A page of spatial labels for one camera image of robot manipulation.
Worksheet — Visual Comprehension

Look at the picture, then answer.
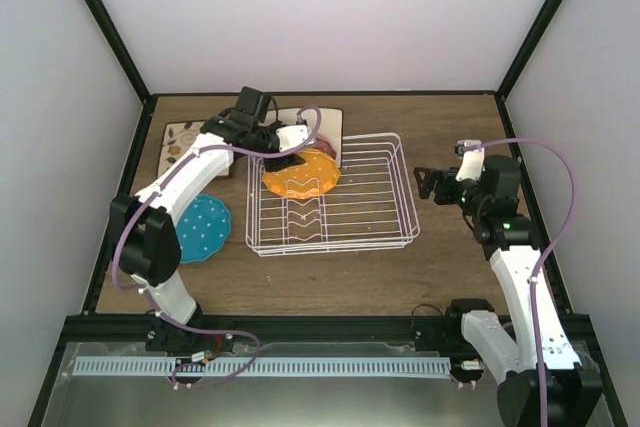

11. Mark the cream square plate black rim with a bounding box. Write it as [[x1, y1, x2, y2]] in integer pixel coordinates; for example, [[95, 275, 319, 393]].
[[264, 106, 343, 167]]

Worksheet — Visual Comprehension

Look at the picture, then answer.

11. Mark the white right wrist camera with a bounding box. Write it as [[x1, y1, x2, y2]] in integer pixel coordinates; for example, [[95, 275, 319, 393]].
[[455, 139, 485, 182]]

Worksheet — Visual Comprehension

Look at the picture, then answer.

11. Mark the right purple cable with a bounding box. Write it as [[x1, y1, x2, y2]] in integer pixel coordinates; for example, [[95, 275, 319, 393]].
[[462, 136, 576, 427]]

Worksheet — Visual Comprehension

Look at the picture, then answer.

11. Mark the blue polka dot plate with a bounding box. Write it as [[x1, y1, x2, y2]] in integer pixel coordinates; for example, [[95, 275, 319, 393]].
[[176, 194, 232, 264]]

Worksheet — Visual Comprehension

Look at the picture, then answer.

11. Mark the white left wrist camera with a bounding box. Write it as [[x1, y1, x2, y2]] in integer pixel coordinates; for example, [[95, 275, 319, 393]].
[[276, 124, 315, 152]]

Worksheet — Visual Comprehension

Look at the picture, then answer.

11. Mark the black aluminium frame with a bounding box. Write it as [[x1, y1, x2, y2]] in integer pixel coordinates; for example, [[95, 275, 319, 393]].
[[27, 0, 629, 427]]

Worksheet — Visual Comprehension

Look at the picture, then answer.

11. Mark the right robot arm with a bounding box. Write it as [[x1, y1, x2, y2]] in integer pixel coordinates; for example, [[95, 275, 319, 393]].
[[414, 151, 603, 426]]

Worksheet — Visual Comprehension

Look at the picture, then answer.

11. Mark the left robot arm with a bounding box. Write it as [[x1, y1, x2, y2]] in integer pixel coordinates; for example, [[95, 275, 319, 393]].
[[107, 87, 319, 351]]

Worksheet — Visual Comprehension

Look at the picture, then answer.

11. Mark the white wire dish rack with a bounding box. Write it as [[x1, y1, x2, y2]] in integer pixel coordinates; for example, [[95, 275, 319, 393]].
[[245, 132, 420, 257]]

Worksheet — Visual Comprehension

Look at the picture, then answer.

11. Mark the yellow polka dot plate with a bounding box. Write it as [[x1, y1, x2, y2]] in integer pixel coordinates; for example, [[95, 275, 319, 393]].
[[262, 148, 341, 200]]

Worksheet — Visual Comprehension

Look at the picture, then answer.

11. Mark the black front mounting rail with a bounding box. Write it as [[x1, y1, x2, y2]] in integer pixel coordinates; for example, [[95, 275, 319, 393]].
[[64, 314, 591, 353]]

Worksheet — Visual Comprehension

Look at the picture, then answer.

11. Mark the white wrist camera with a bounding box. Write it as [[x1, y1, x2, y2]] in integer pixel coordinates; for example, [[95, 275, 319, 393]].
[[276, 124, 315, 152], [455, 139, 485, 182]]

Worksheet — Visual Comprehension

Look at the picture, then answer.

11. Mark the light blue slotted cable duct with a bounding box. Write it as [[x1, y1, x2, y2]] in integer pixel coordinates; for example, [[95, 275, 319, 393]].
[[72, 356, 451, 379]]

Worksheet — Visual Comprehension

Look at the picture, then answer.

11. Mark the pink polka dot plate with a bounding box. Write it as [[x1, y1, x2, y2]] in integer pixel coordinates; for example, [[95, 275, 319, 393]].
[[314, 135, 337, 159]]

